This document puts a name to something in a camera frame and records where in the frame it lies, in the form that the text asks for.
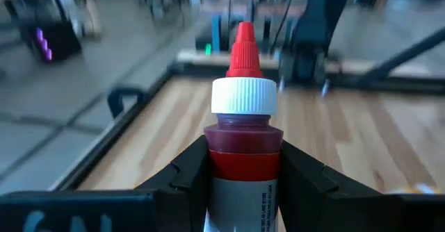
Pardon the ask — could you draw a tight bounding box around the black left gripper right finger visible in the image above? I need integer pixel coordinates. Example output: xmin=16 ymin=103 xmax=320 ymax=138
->
xmin=279 ymin=140 xmax=445 ymax=232

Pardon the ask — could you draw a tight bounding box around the large red food colouring bottle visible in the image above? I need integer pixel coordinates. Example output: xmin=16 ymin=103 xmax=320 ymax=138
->
xmin=203 ymin=21 xmax=284 ymax=232

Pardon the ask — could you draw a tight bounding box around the black aluminium table frame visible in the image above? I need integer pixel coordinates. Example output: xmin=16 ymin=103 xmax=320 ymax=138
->
xmin=50 ymin=26 xmax=445 ymax=193

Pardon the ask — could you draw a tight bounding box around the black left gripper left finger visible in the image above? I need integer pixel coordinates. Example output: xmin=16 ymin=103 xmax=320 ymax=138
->
xmin=0 ymin=134 xmax=211 ymax=232

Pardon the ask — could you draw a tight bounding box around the computer tower with purple lights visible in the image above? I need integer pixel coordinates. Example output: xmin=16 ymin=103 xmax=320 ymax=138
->
xmin=3 ymin=0 xmax=83 ymax=65

